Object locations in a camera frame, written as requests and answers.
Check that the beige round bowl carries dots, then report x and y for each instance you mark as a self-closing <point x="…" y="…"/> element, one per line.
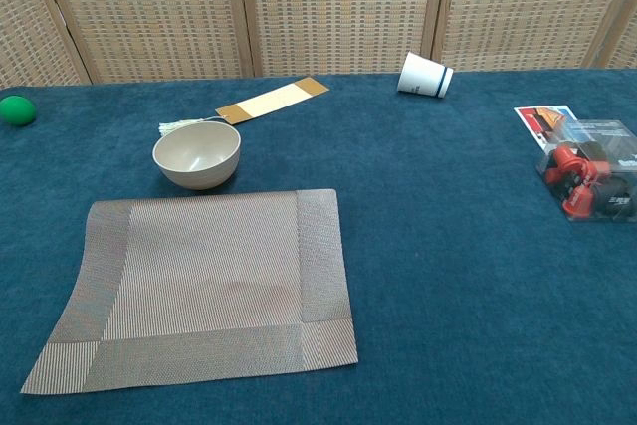
<point x="196" y="156"/>

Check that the brown woven placemat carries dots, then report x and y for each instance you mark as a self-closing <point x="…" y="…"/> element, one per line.
<point x="209" y="285"/>

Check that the tan bookmark with white tassel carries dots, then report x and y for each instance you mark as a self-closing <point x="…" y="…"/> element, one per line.
<point x="271" y="99"/>

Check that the white paper cup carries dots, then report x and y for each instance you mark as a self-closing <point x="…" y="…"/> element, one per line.
<point x="420" y="74"/>

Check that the blue table cloth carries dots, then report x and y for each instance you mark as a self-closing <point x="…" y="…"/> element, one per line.
<point x="448" y="271"/>

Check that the woven wooden folding screen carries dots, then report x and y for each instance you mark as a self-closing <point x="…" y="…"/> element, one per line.
<point x="338" y="7"/>

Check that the colourful picture card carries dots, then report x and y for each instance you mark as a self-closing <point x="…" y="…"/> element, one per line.
<point x="540" y="119"/>

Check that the clear box with red parts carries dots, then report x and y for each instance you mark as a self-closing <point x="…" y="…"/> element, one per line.
<point x="587" y="171"/>

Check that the green ball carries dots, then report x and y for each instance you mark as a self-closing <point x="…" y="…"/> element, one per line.
<point x="16" y="110"/>

